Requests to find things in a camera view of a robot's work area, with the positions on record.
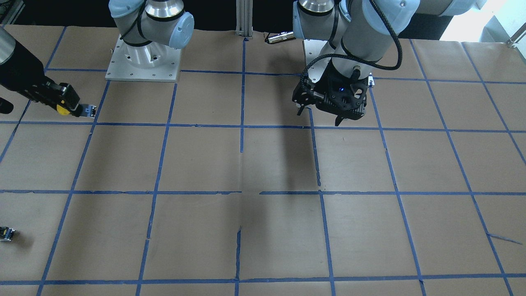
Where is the aluminium frame post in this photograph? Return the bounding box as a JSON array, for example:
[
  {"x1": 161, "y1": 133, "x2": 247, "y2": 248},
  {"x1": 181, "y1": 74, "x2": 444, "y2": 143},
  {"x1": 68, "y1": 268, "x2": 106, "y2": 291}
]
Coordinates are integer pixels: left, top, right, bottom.
[{"x1": 235, "y1": 0, "x2": 253, "y2": 39}]

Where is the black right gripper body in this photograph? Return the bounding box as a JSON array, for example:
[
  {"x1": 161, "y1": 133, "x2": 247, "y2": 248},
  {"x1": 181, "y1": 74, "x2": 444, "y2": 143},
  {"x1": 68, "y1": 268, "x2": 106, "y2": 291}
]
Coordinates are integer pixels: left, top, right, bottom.
[{"x1": 0, "y1": 40, "x2": 51, "y2": 107}]

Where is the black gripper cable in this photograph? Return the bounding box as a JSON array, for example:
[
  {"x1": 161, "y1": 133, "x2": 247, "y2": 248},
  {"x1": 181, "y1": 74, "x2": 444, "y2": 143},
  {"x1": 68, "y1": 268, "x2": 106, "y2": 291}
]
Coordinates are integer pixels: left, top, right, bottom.
[{"x1": 301, "y1": 0, "x2": 402, "y2": 99}]

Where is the silver cable connector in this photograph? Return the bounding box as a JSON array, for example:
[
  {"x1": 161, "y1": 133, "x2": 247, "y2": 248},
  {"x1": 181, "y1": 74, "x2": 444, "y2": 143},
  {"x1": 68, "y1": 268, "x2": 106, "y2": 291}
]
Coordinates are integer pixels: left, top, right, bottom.
[{"x1": 264, "y1": 31, "x2": 296, "y2": 44}]

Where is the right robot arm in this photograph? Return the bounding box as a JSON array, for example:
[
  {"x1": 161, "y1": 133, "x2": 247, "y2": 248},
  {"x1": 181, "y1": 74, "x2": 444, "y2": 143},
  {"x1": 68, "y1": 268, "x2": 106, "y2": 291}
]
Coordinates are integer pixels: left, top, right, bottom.
[{"x1": 0, "y1": 0, "x2": 195, "y2": 118}]

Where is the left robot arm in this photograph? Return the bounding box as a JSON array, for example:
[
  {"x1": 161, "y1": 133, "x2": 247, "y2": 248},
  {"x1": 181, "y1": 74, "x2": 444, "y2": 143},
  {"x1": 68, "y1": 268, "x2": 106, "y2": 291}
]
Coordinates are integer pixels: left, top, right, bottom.
[{"x1": 292, "y1": 0, "x2": 475, "y2": 126}]

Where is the yellow push button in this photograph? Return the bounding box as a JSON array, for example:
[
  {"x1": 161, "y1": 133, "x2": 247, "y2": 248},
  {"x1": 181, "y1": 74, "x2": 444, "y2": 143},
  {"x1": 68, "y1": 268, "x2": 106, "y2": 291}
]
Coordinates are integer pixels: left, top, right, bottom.
[{"x1": 56, "y1": 104, "x2": 97, "y2": 118}]

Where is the small switch component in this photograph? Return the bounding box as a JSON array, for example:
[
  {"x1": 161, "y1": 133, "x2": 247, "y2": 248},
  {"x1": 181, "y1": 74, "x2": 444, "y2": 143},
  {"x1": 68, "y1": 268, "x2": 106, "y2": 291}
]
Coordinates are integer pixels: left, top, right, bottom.
[{"x1": 0, "y1": 227, "x2": 16, "y2": 242}]

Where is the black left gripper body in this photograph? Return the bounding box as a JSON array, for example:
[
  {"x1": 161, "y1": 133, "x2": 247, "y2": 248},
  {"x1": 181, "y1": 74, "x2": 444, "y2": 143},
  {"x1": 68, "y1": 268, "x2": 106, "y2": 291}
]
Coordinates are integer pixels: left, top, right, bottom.
[{"x1": 292, "y1": 62, "x2": 368, "y2": 120}]

